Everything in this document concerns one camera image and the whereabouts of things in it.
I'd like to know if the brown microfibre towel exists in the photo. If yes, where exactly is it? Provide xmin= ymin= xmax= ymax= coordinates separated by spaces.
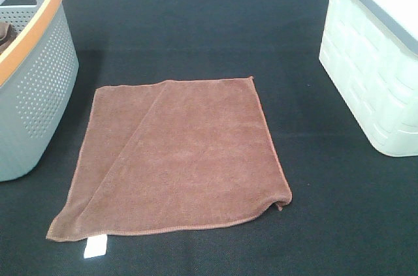
xmin=46 ymin=77 xmax=292 ymax=242

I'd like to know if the black table cloth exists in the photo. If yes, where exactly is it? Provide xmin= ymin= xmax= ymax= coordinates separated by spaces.
xmin=0 ymin=0 xmax=418 ymax=276

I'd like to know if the grey perforated basket orange rim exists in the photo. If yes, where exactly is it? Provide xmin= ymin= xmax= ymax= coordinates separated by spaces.
xmin=1 ymin=0 xmax=79 ymax=181

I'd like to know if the cream white storage basket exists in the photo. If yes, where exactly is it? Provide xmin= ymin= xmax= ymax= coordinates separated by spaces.
xmin=319 ymin=0 xmax=417 ymax=157

